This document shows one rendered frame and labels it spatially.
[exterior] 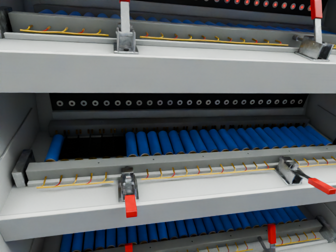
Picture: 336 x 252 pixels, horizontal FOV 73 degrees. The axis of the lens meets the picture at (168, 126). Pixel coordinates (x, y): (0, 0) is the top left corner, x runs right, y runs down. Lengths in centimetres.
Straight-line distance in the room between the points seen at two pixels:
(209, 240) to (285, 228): 18
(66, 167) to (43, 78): 13
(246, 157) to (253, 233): 19
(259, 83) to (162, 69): 14
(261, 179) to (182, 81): 22
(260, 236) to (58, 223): 39
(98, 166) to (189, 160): 14
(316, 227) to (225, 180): 30
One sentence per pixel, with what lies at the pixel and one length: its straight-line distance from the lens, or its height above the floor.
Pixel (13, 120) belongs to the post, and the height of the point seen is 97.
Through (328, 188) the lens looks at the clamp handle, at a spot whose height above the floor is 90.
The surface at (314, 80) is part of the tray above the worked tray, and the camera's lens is 39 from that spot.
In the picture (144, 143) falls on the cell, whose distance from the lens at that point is 40.
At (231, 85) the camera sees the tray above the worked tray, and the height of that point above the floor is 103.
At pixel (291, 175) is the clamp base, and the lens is 42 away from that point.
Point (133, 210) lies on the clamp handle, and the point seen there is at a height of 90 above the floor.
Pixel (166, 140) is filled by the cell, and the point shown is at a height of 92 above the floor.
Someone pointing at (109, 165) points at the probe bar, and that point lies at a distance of 35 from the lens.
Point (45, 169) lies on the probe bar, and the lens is 36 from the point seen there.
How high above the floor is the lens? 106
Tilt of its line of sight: 16 degrees down
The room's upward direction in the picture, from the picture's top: 2 degrees clockwise
